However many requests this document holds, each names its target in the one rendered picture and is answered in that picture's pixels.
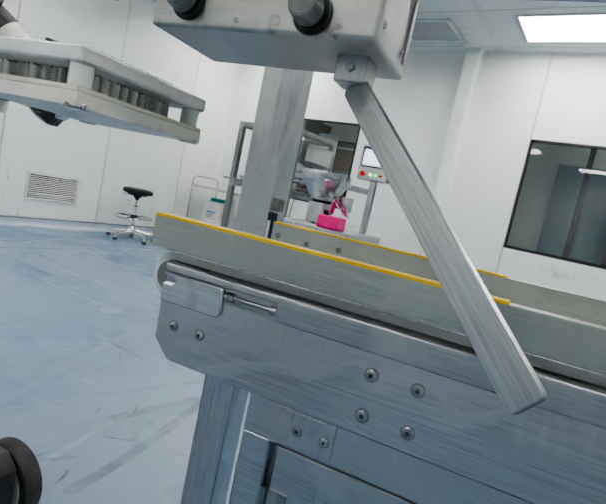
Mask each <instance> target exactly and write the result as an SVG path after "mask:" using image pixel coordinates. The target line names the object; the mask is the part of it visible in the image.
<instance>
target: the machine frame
mask: <svg viewBox="0 0 606 504"><path fill-rule="evenodd" d="M313 74H314V72H312V71H303V70H293V69H283V68H273V67H265V69H264V74H263V79H262V84H261V89H260V95H259V100H258V105H257V110H256V115H255V121H254V126H253V131H252V136H251V141H250V146H249V152H248V157H247V162H246V167H245V172H244V177H243V183H242V188H241V193H240V198H239V203H238V208H237V214H236V219H235V224H234V229H233V230H237V231H241V232H245V233H249V234H253V235H257V236H261V237H264V232H265V227H266V222H267V218H268V213H269V212H273V213H277V214H278V217H277V221H279V222H283V220H284V216H285V211H286V206H287V201H288V196H289V191H290V186H291V181H292V176H293V172H294V167H295V162H296V157H297V152H298V147H299V142H300V137H301V133H302V128H303V123H304V118H305V113H306V108H307V103H308V98H309V93H310V89H311V84H312V79H313ZM273 198H276V199H281V200H285V204H284V208H283V212H276V211H272V210H271V206H272V201H273ZM247 396H248V391H245V390H243V389H240V388H238V387H235V386H233V385H230V384H228V383H225V382H223V381H220V380H218V379H215V378H213V377H210V376H207V375H205V379H204V384H203V389H202V395H201V400H200V405H199V410H198V415H197V420H196V426H195V431H194V436H193V441H192V446H191V451H190V457H189V462H188V467H187V472H186V477H185V483H184V488H183V493H182V498H181V503H180V504H226V499H227V494H228V489H229V484H230V479H231V474H232V470H233V465H234V460H235V455H236V450H237V445H238V440H239V435H240V430H241V426H242V421H243V416H244V411H245V406H246V401H247Z"/></svg>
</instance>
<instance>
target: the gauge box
mask: <svg viewBox="0 0 606 504"><path fill-rule="evenodd" d="M330 1H331V3H332V7H333V15H332V19H331V21H330V23H329V25H328V26H327V28H326V29H325V30H324V31H322V32H321V33H319V34H317V35H314V36H306V35H303V34H301V33H300V32H299V31H298V30H297V29H296V27H295V26H294V23H293V17H292V16H291V14H290V12H289V11H288V0H205V4H204V7H203V9H202V11H201V12H200V13H199V15H198V16H196V17H195V18H193V19H191V20H183V19H181V18H180V17H178V16H177V15H176V14H175V12H174V10H173V7H172V6H171V5H170V4H169V3H168V2H167V1H166V0H156V6H155V12H154V18H153V23H154V25H155V26H157V27H159V28H160V29H162V30H163V31H165V32H167V33H168V34H170V35H172V36H173V37H175V38H177V39H178V40H180V41H181V42H183V43H185V44H186V45H188V46H190V47H191V48H193V49H194V50H196V51H198V52H199V53H201V54H203V55H204V56H206V57H208V58H209V59H211V60H212V61H215V62H225V63H235V64H244V65H254V66H264V67H273V68H283V69H293V70H303V71H312V72H322V73H332V74H334V72H335V67H336V62H337V57H338V54H351V55H363V56H370V57H371V58H372V60H373V61H374V62H375V64H376V65H377V72H376V77H375V78H380V79H390V80H401V79H402V77H403V72H404V68H405V64H406V59H407V55H408V50H409V46H410V41H411V37H412V32H413V28H414V24H415V19H416V15H417V10H418V6H419V1H420V0H330Z"/></svg>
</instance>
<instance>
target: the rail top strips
mask: <svg viewBox="0 0 606 504"><path fill-rule="evenodd" d="M156 215H160V216H164V217H168V218H172V219H176V220H180V221H183V222H187V223H191V224H195V225H199V226H203V227H207V228H211V229H214V230H218V231H222V232H226V233H230V234H234V235H238V236H242V237H245V238H249V239H253V240H257V241H261V242H265V243H269V244H273V245H276V246H280V247H284V248H288V249H292V250H296V251H300V252H304V253H307V254H311V255H315V256H319V257H323V258H327V259H331V260H335V261H338V262H342V263H346V264H350V265H354V266H358V267H362V268H365V269H369V270H373V271H377V272H381V273H385V274H389V275H393V276H396V277H400V278H404V279H408V280H412V281H416V282H420V283H424V284H427V285H431V286H435V287H439V288H442V286H441V284H440V282H438V281H434V280H430V279H426V278H423V277H419V276H415V275H411V274H407V273H403V272H399V271H395V270H391V269H387V268H383V267H379V266H375V265H371V264H367V263H363V262H359V261H356V260H352V259H348V258H344V257H340V256H336V255H332V254H328V253H324V252H320V251H316V250H312V249H308V248H304V247H300V246H296V245H292V244H289V243H285V242H281V241H277V240H273V239H269V238H265V237H261V236H257V235H253V234H249V233H245V232H241V231H237V230H233V229H229V228H225V227H222V226H218V225H214V224H210V223H206V222H202V221H198V220H194V219H190V218H186V217H182V216H178V215H174V214H170V213H166V212H156ZM274 223H276V224H280V225H285V226H289V227H293V228H297V229H301V230H306V231H310V232H314V233H318V234H322V235H326V236H331V237H335V238H339V239H343V240H347V241H352V242H356V243H360V244H364V245H368V246H372V247H377V248H381V249H385V250H389V251H393V252H398V253H402V254H406V255H410V256H414V257H418V258H423V259H427V260H428V258H427V256H422V255H418V254H414V253H410V252H405V251H401V250H397V249H393V248H389V247H384V246H380V245H376V244H372V243H367V242H363V241H359V240H355V239H351V238H346V237H342V236H338V235H334V234H329V233H325V232H321V231H317V230H313V229H308V228H304V227H300V226H296V225H291V224H287V223H283V222H279V221H274ZM475 269H476V271H477V272H481V273H485V274H490V275H494V276H498V277H502V278H506V279H507V278H508V276H507V275H503V274H498V273H494V272H490V271H486V270H482V269H477V268H475ZM491 297H492V298H493V300H494V302H497V303H501V304H505V305H510V300H509V299H505V298H501V297H497V296H493V295H491Z"/></svg>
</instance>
